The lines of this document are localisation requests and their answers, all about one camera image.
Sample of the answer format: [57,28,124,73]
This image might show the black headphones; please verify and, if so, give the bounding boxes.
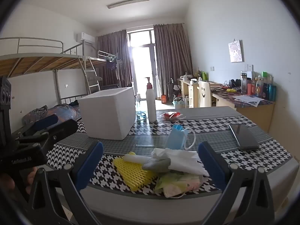
[228,79,242,91]

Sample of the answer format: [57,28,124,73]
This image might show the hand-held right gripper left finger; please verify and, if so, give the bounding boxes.
[26,141,104,225]

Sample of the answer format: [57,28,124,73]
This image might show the glass balcony door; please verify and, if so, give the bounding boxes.
[128,29,156,99]

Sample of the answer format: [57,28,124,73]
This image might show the red snack packet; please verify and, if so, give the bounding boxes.
[159,111,185,121]

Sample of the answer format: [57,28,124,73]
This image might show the wooden desk patterned top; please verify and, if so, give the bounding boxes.
[211,84,276,132]

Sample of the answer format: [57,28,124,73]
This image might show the white pump bottle red top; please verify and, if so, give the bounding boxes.
[145,77,157,123]

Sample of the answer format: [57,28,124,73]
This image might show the small metal bunk bed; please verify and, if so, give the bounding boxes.
[85,50,123,92]

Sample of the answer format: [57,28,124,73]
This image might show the blue face mask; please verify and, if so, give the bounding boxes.
[165,125,196,151]

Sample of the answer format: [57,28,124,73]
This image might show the black folding cart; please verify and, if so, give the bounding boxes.
[167,78,181,99]

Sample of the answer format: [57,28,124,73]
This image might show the purple plaid cloth bundle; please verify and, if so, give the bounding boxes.
[22,105,48,125]

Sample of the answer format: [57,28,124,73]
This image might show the blue orange plaid quilt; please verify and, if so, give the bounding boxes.
[46,104,82,122]

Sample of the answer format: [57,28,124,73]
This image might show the white foam box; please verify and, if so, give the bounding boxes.
[77,87,137,140]

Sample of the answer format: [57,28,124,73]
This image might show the dark hanging clothes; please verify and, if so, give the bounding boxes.
[105,56,123,80]

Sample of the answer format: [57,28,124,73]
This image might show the wooden desk with drawers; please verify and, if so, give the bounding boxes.
[177,77,212,108]

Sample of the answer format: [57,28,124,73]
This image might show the ceiling tube light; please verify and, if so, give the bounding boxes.
[106,0,150,8]

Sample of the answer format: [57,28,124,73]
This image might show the clear tumbler black lid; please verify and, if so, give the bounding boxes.
[240,72,248,95]

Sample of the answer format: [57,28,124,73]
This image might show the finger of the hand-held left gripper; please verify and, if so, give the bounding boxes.
[22,114,59,136]
[16,119,78,150]

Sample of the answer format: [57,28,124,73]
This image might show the white foam net roll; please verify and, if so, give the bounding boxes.
[124,153,153,165]

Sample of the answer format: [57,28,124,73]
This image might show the person's left hand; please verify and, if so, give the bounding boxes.
[26,168,39,194]

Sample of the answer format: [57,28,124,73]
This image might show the cartoon wall picture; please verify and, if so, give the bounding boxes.
[228,40,245,63]

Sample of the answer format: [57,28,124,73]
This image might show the large metal bunk bed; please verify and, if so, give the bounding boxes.
[0,37,101,127]

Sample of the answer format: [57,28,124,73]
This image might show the grey soft cloth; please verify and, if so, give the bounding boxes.
[142,156,171,172]

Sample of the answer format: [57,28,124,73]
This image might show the wooden smiley face chair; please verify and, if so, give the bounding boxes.
[198,81,212,108]

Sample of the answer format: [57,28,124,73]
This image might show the printed papers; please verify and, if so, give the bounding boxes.
[233,95,264,107]

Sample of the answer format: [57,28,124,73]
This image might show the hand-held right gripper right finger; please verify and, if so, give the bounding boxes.
[197,141,276,225]

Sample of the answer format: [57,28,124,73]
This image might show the white tissue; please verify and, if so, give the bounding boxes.
[151,148,210,176]

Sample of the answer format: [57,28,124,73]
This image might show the row of toiletry bottles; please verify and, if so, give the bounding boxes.
[247,71,270,100]

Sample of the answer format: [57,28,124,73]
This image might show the black smartphone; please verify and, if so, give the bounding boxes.
[228,123,259,151]

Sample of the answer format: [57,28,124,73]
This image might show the teal metal bottle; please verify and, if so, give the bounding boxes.
[268,84,277,102]

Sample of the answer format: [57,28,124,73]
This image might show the brown curtain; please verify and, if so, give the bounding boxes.
[153,23,194,96]
[97,30,128,88]

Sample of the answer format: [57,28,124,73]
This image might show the white air conditioner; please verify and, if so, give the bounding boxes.
[77,32,95,44]

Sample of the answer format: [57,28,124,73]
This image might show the yellow foam net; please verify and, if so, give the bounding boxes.
[113,152,157,191]

